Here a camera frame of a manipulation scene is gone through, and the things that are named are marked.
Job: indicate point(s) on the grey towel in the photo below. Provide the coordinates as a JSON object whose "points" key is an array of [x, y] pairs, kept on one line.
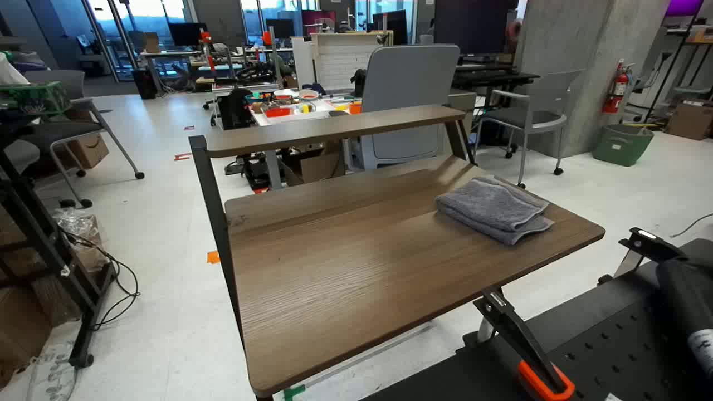
{"points": [[494, 210]]}

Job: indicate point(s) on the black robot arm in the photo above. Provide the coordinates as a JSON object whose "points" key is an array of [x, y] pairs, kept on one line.
{"points": [[687, 284]]}

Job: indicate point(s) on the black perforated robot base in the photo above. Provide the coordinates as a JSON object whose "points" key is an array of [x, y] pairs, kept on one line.
{"points": [[616, 343]]}

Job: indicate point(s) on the cardboard box under desk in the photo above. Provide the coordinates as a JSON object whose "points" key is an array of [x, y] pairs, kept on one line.
{"points": [[312, 166]]}

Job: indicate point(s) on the wooden desk with shelf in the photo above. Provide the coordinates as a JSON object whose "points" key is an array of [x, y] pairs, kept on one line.
{"points": [[328, 270]]}

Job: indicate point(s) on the white cluttered table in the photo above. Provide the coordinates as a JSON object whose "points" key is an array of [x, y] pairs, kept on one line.
{"points": [[283, 106]]}

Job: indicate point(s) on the black backpack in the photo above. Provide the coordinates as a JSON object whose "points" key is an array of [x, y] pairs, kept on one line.
{"points": [[234, 109]]}

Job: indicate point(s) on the grey office chair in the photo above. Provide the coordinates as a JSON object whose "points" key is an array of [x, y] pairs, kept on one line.
{"points": [[539, 107]]}

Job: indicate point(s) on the green plastic bin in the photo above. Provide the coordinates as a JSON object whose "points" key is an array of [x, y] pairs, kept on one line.
{"points": [[621, 145]]}

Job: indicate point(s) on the grey rolling cart table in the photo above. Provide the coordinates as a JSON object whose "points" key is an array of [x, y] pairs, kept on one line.
{"points": [[69, 137]]}

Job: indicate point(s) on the silver black clamp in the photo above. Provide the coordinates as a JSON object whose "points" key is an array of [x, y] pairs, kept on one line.
{"points": [[640, 245]]}

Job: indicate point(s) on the red fire extinguisher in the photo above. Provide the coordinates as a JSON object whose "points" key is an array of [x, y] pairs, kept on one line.
{"points": [[617, 87]]}

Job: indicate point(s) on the black metal rack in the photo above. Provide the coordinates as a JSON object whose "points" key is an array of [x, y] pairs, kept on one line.
{"points": [[45, 236]]}

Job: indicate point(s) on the cardboard box at right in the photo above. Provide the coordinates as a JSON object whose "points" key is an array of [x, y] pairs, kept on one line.
{"points": [[690, 120]]}

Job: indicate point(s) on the orange handled bar clamp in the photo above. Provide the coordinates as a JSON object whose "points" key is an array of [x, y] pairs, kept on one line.
{"points": [[536, 368]]}

